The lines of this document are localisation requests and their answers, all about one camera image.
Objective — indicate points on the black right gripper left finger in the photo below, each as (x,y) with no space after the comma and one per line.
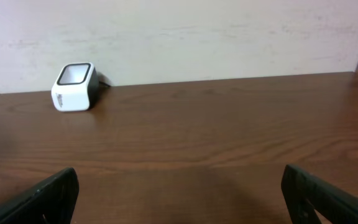
(52,200)

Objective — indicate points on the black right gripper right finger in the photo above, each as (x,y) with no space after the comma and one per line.
(307,195)

